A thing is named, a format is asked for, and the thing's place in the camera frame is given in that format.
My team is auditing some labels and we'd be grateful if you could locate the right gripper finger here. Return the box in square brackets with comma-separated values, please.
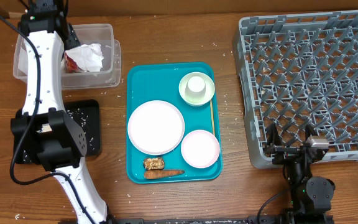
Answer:
[303, 124, 319, 146]
[266, 123, 282, 147]

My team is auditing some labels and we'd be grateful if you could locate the white napkin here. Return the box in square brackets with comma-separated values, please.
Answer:
[66, 44, 104, 72]

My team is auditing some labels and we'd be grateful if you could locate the red snack wrapper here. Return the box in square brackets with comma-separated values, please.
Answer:
[63, 51, 86, 73]

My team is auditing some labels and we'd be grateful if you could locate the rice pile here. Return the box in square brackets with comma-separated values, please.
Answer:
[19, 101, 101, 160]

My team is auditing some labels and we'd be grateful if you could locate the white cup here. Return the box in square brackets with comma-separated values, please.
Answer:
[186, 76, 206, 96]

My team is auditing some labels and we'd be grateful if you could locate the large white plate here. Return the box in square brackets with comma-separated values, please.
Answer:
[127, 100, 185, 156]

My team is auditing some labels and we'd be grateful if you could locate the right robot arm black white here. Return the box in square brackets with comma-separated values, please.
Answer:
[256, 123, 336, 224]

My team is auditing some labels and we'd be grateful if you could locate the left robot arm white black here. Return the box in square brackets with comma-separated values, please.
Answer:
[9, 1, 116, 223]

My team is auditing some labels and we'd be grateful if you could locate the grey dishwasher rack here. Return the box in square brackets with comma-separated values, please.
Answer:
[233, 10, 358, 169]

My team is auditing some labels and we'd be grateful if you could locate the clear plastic bin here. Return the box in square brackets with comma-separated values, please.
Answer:
[13, 24, 121, 94]

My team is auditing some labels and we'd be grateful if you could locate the wooden chopstick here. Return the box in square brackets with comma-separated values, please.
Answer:
[209, 99, 215, 136]

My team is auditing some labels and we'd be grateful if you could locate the small pink-rimmed white plate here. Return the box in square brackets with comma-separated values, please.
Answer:
[181, 129, 220, 169]

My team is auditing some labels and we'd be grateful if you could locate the black rectangular tray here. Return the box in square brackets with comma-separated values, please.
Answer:
[16, 99, 101, 164]

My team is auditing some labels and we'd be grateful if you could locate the light green bowl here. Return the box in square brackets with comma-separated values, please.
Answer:
[178, 72, 216, 106]

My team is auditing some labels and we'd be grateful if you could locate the brown food chunk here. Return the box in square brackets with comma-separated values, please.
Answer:
[143, 157, 165, 170]

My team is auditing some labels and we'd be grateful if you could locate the carrot piece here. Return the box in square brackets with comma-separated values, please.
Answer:
[144, 170, 185, 180]

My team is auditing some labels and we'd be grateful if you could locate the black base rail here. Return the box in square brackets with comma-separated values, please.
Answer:
[57, 215, 335, 224]

